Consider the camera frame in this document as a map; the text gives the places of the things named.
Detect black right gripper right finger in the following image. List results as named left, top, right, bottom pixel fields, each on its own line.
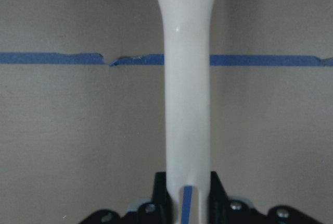
left=209, top=171, right=320, bottom=223

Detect beige hand brush black bristles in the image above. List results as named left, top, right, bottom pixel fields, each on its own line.
left=158, top=0, right=214, bottom=223

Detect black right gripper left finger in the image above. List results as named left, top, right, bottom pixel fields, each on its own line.
left=81, top=172, right=172, bottom=224

